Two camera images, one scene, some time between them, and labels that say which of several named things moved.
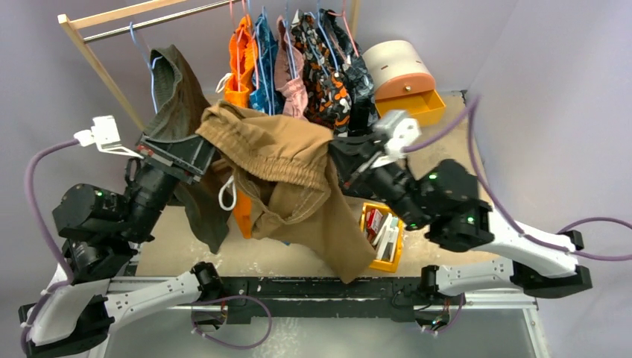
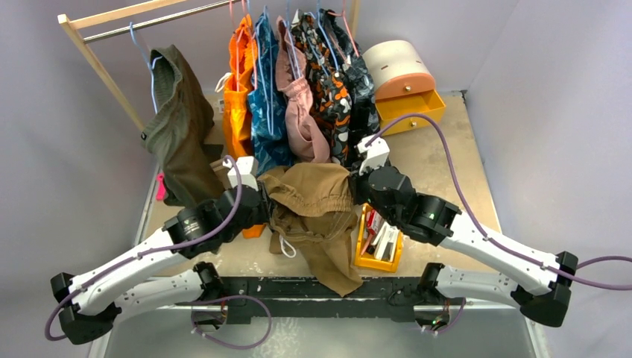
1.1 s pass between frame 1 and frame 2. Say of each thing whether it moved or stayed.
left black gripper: moved
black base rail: stayed
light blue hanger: stayed
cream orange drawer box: stayed
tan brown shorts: moved
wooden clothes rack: stayed
